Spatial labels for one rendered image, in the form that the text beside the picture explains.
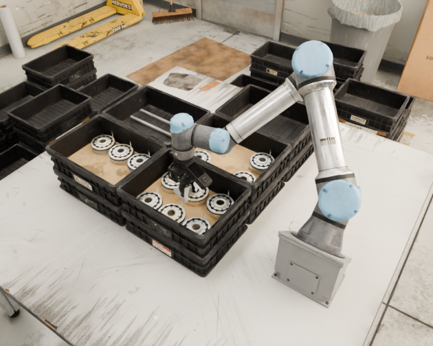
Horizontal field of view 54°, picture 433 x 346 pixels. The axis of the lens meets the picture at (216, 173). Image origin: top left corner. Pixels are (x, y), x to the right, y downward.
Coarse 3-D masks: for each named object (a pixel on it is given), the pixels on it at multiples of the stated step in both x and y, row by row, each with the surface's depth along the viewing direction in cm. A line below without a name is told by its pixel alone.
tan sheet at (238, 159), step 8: (208, 152) 181; (232, 152) 181; (240, 152) 181; (248, 152) 181; (216, 160) 177; (224, 160) 177; (232, 160) 177; (240, 160) 177; (248, 160) 177; (224, 168) 173; (232, 168) 173; (240, 168) 173; (248, 168) 173; (256, 176) 170
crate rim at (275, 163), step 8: (232, 120) 181; (264, 136) 174; (288, 144) 169; (288, 152) 168; (200, 160) 162; (280, 160) 164; (216, 168) 159; (272, 168) 160; (232, 176) 155; (264, 176) 156; (248, 184) 152; (256, 184) 152
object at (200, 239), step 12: (156, 156) 164; (144, 168) 158; (120, 192) 149; (144, 204) 145; (240, 204) 147; (156, 216) 143; (228, 216) 143; (180, 228) 137; (216, 228) 138; (204, 240) 135
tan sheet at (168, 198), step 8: (160, 184) 166; (160, 192) 163; (168, 200) 160; (176, 200) 160; (184, 208) 157; (192, 208) 157; (200, 208) 157; (192, 216) 154; (200, 216) 154; (208, 216) 154
